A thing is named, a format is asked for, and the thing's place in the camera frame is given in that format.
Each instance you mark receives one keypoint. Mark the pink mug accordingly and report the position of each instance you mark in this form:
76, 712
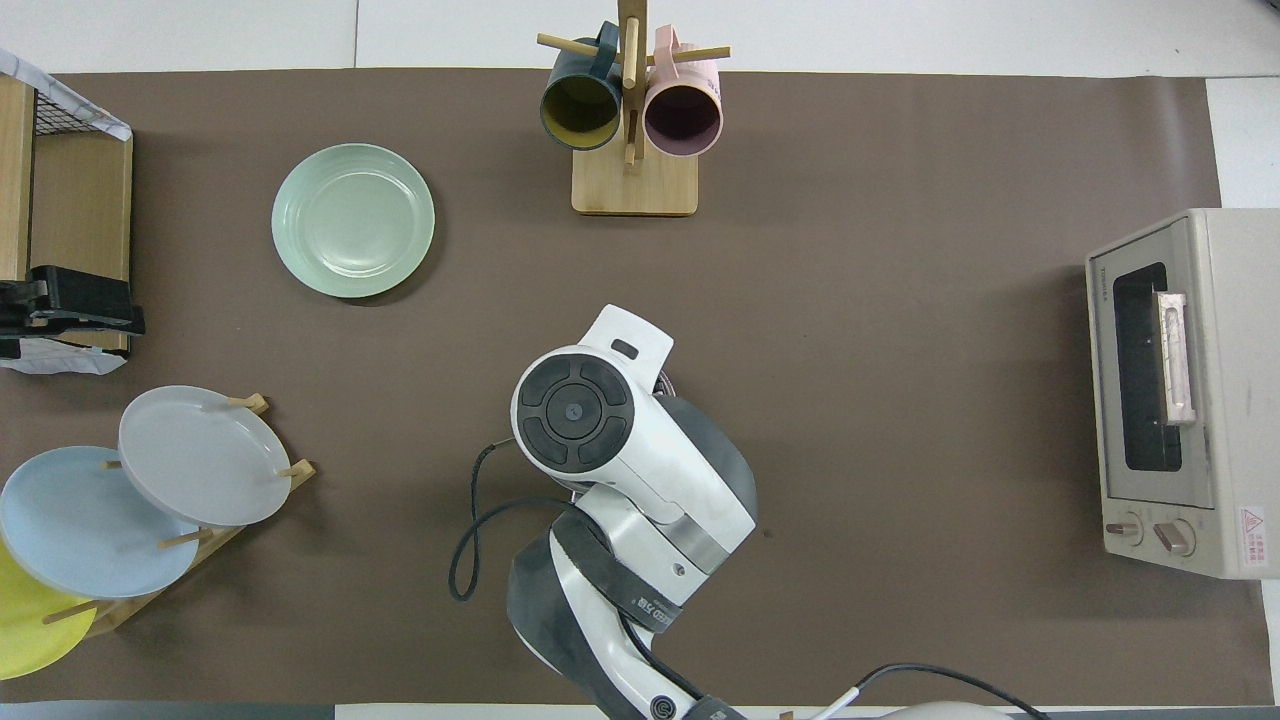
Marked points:
683, 120

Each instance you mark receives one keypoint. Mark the beige toaster oven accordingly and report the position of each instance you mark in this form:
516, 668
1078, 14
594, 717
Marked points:
1230, 400

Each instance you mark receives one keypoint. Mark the wooden plate rack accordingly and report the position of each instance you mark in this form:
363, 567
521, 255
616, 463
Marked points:
255, 404

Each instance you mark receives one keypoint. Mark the yellow plate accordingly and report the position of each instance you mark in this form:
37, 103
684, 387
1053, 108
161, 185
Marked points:
25, 630

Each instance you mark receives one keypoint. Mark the dark teal mug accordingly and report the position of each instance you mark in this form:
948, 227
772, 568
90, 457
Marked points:
580, 112

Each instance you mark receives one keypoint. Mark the light blue plate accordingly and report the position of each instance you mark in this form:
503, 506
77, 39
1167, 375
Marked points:
80, 530

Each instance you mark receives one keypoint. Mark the wooden mug tree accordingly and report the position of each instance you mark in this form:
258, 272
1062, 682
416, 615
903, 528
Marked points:
635, 185

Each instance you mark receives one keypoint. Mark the grey plate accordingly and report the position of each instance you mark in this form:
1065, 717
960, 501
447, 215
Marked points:
200, 455

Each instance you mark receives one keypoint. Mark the white checked cloth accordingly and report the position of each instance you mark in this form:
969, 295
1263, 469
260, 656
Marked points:
70, 100

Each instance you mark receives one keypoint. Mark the light green plate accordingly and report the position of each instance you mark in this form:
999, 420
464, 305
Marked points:
353, 220

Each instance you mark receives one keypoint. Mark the brown table mat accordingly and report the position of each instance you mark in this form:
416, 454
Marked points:
900, 400

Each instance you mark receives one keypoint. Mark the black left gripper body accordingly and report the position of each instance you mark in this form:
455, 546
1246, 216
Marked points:
80, 300

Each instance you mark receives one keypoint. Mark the white crumpled sheet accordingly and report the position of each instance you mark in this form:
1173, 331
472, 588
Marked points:
55, 362

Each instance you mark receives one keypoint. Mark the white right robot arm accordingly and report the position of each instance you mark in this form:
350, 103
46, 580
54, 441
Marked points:
660, 470

